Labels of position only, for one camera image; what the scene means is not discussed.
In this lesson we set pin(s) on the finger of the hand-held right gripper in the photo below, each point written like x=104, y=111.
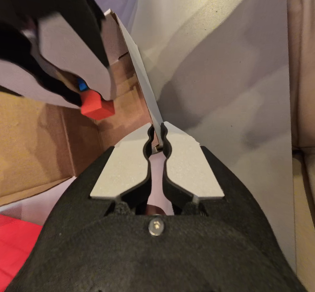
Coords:
x=73, y=48
x=22, y=77

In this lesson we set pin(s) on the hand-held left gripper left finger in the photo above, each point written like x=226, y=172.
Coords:
x=120, y=171

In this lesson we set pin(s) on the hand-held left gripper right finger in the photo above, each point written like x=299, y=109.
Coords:
x=194, y=171

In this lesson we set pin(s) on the blue cube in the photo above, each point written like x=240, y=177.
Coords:
x=82, y=85

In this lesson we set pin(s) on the red cube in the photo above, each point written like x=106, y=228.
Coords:
x=97, y=106

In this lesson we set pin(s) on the white cardboard box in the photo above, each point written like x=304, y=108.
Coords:
x=37, y=149

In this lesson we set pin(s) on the red plastic bin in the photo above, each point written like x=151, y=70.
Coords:
x=14, y=247

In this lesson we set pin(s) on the beige fabric cushion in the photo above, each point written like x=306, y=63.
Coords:
x=302, y=75

